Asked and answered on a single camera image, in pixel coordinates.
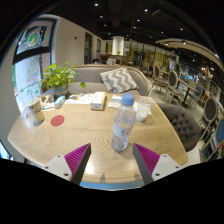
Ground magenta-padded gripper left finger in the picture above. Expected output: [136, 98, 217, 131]
[43, 142, 92, 186]

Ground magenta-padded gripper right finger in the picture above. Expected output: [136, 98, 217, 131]
[131, 142, 183, 186]

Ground clear blue-capped water bottle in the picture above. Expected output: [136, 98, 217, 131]
[111, 92, 137, 154]

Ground flat round red coaster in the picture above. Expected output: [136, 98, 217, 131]
[50, 114, 66, 127]

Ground grey tufted chair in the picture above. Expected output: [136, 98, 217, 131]
[156, 101, 203, 153]

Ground clear plastic cup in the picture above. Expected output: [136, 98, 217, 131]
[135, 96, 155, 123]

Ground small teal box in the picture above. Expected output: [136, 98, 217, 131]
[53, 95, 67, 110]

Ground printed paper leaflets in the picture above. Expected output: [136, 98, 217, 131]
[64, 92, 96, 105]

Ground white tissue box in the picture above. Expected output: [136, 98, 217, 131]
[89, 91, 107, 112]

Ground white mug with lettering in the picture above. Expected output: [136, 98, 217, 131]
[26, 97, 46, 124]

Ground group of dining chairs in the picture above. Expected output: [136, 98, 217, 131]
[151, 64, 224, 162]

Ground grey chevron cushion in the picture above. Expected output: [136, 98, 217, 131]
[99, 67, 140, 95]

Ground green potted plant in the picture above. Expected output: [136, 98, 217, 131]
[39, 61, 87, 100]

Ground grey curved sofa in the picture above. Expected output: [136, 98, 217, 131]
[42, 63, 152, 98]

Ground large decorated window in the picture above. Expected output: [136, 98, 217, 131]
[12, 17, 58, 113]

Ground person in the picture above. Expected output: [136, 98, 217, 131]
[94, 52, 110, 65]

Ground group of ceiling lights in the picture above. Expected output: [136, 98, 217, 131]
[93, 2, 221, 73]

